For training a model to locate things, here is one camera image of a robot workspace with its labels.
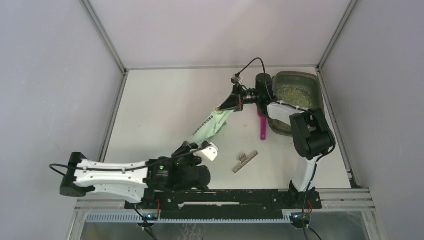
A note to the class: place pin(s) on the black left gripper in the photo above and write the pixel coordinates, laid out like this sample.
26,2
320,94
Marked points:
184,148

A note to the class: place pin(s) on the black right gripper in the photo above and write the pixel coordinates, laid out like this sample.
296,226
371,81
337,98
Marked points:
234,103

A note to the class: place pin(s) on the green cat litter bag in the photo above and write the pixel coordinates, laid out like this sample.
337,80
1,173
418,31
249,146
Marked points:
210,126

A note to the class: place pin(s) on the magenta plastic scoop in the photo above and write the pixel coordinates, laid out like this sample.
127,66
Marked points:
263,126

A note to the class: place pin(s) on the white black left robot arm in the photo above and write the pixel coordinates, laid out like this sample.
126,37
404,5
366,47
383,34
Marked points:
127,181

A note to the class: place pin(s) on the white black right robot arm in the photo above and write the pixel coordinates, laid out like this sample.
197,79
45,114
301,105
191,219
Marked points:
312,137

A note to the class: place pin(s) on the green litter in box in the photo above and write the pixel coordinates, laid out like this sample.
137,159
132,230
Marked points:
294,95

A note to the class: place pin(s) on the dark grey litter box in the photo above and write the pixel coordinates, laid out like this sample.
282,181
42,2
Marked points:
303,79

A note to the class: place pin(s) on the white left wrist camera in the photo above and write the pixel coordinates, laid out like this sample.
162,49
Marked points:
209,151

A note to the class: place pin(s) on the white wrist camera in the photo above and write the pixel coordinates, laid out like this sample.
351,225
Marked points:
236,79
209,151

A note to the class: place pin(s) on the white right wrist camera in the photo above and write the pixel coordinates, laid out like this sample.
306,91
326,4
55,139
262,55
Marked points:
236,79

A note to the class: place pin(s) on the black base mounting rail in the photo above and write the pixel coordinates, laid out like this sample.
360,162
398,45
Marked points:
245,202

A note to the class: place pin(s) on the white slotted cable duct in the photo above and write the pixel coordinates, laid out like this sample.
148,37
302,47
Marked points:
167,218

